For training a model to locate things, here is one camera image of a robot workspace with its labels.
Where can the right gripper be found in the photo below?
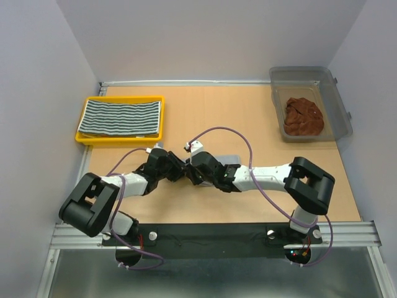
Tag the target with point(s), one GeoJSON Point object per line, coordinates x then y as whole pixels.
{"type": "Point", "coordinates": [190, 172]}

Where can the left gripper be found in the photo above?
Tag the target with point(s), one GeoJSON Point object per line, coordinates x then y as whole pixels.
{"type": "Point", "coordinates": [181, 166]}

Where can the light grey cloth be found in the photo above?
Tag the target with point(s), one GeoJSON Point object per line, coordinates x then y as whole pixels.
{"type": "Point", "coordinates": [223, 159]}

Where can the black white striped towel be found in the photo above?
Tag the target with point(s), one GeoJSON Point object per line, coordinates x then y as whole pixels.
{"type": "Point", "coordinates": [120, 120]}

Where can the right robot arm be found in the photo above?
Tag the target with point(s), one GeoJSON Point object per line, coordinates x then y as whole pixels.
{"type": "Point", "coordinates": [309, 186]}

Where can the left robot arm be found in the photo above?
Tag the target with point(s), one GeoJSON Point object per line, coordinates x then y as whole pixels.
{"type": "Point", "coordinates": [90, 205]}

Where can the yellow plastic tray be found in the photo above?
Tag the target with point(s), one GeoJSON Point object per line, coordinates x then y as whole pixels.
{"type": "Point", "coordinates": [102, 140]}

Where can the brown cloth in bin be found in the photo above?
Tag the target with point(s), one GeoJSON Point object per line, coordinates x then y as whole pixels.
{"type": "Point", "coordinates": [303, 118]}

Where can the grey plastic bin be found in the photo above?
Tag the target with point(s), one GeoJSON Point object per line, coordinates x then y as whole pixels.
{"type": "Point", "coordinates": [319, 86]}

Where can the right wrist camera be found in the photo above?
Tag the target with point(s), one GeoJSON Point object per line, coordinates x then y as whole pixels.
{"type": "Point", "coordinates": [194, 147]}

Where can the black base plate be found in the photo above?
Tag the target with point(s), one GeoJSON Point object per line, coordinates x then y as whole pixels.
{"type": "Point", "coordinates": [218, 240]}

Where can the aluminium frame rail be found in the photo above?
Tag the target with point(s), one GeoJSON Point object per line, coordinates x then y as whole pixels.
{"type": "Point", "coordinates": [343, 234]}

